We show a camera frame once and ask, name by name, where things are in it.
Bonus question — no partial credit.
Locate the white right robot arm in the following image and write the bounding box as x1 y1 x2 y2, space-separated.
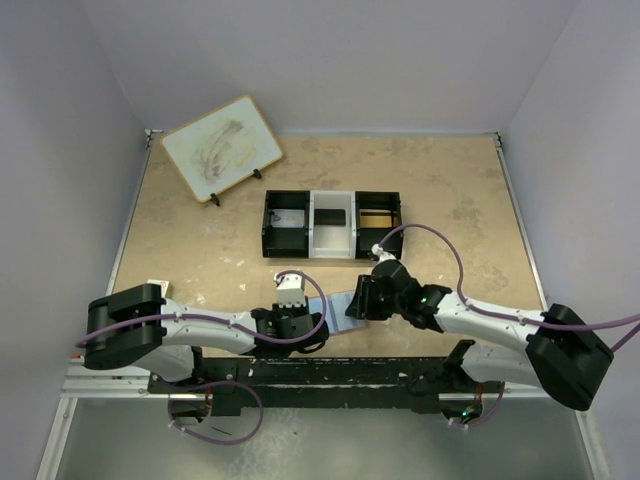
345 260 614 411

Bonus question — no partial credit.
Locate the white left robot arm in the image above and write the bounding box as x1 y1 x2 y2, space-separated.
76 275 329 392

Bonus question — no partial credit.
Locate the gold card in bin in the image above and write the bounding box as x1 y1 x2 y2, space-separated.
359 211 395 229

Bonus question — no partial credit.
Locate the black card in bin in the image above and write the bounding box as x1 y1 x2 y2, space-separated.
314 209 347 227

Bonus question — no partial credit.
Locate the silver card in bin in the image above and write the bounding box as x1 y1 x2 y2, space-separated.
269 209 305 229

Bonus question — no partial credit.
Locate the black right bin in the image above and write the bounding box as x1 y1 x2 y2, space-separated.
355 191 402 260

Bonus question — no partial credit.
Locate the black bin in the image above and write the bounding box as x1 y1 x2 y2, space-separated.
261 190 310 258
355 191 402 260

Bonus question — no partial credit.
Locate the black left bin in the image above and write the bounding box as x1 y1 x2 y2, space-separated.
261 190 310 258

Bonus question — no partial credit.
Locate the white middle bin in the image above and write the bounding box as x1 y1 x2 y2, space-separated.
308 190 357 260

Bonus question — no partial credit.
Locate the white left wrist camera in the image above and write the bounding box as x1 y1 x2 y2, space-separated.
274 272 307 308

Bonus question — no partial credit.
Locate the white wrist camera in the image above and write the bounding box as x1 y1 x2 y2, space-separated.
371 244 397 264
274 272 307 308

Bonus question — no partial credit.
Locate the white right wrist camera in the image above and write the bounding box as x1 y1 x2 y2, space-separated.
371 244 397 264

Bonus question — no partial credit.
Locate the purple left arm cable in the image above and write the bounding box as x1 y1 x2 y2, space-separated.
74 270 326 349

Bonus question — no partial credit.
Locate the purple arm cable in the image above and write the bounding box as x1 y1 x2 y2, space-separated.
382 223 640 354
74 270 326 349

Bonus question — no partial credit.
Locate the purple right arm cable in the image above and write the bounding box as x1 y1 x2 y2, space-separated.
382 223 640 354

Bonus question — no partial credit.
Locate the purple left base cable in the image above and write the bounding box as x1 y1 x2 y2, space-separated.
167 377 266 445

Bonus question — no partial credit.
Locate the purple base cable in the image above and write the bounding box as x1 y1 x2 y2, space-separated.
167 377 266 445
447 374 507 432

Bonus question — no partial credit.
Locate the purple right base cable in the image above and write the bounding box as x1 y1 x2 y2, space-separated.
447 374 507 432

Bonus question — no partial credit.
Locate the whiteboard with orange frame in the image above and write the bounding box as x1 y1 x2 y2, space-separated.
160 95 284 205

